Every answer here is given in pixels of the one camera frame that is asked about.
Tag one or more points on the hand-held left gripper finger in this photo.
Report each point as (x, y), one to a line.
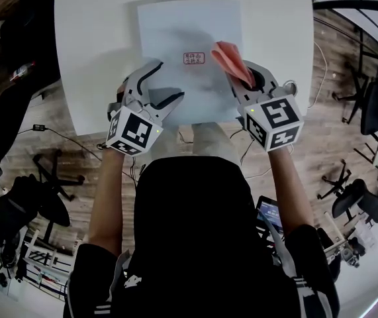
(167, 102)
(134, 81)

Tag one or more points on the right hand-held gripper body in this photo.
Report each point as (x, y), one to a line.
(274, 121)

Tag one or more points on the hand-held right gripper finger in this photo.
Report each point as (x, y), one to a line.
(269, 78)
(236, 90)

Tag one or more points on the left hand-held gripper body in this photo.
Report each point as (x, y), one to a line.
(132, 131)

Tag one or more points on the pink cloth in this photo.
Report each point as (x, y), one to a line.
(230, 58)

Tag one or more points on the person's right forearm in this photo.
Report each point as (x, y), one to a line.
(289, 190)

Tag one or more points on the person's left forearm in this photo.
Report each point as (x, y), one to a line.
(107, 197)

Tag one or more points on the person's left hand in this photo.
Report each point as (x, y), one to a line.
(120, 88)

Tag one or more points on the person's beige trousers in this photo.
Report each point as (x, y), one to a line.
(212, 141)

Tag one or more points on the black smartphone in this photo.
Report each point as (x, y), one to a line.
(269, 214)

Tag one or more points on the black power adapter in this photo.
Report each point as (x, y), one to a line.
(39, 127)

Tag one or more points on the black framed whiteboard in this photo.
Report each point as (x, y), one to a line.
(334, 3)

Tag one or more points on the red label bottle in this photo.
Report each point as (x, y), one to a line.
(23, 71)

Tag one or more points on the person's black shirt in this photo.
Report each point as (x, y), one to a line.
(192, 227)

